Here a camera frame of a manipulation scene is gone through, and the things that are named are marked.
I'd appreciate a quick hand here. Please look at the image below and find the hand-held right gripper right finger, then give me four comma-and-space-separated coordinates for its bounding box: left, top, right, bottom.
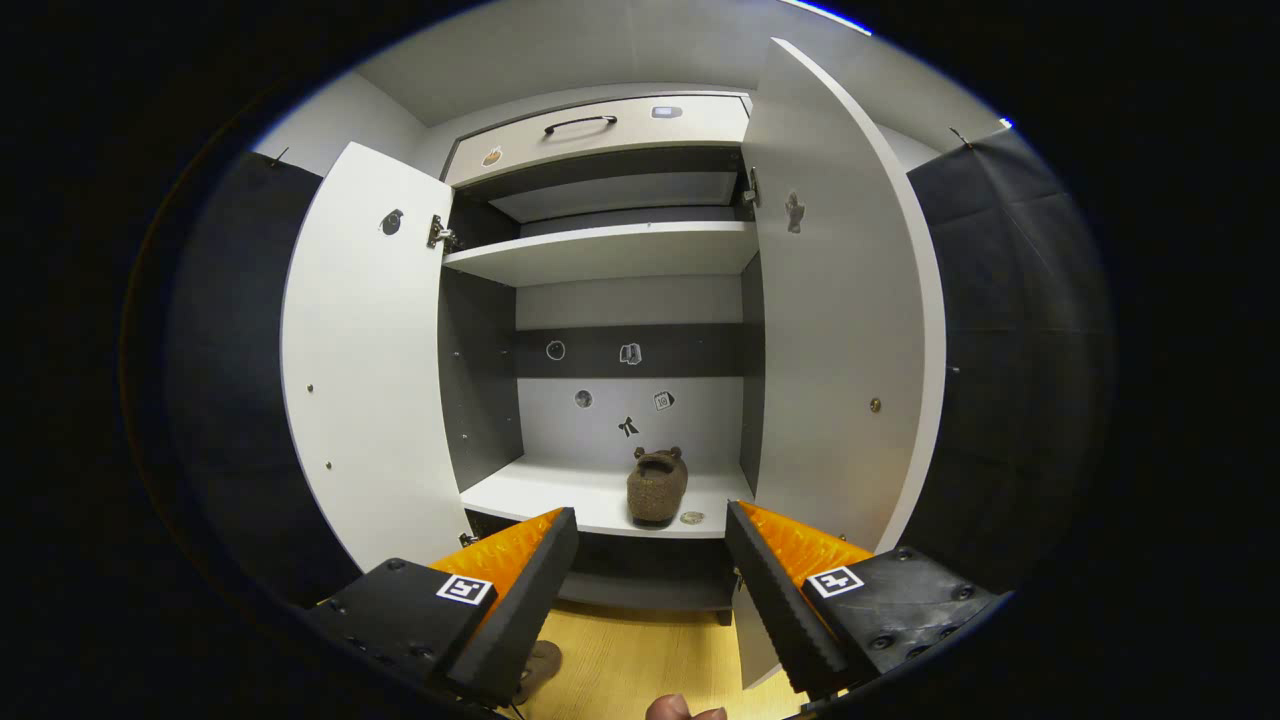
725, 500, 1001, 699

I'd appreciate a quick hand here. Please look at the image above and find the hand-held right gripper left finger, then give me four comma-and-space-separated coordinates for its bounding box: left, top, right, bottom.
300, 507, 579, 706

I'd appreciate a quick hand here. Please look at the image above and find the brown plush shoe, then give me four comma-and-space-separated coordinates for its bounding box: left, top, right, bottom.
515, 640, 563, 706
626, 446, 689, 528

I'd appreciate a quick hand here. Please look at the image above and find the white shoe cabinet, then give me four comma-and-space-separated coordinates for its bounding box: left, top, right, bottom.
437, 92, 766, 626

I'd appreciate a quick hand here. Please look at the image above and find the white cabinet door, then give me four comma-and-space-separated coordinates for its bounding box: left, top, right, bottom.
733, 38, 947, 691
280, 142, 473, 573

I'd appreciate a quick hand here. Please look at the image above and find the white cabinet shelf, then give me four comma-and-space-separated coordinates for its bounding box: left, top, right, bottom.
460, 455, 756, 539
443, 221, 759, 289

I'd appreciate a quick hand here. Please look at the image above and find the white cabinet drawer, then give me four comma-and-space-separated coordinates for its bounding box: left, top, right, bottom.
443, 95, 751, 189

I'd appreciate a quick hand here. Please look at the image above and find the black backdrop cloth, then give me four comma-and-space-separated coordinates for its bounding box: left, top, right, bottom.
165, 150, 361, 606
900, 128, 1116, 591

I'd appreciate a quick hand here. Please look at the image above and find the ceiling light strip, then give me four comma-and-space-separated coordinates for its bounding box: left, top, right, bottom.
780, 0, 873, 37

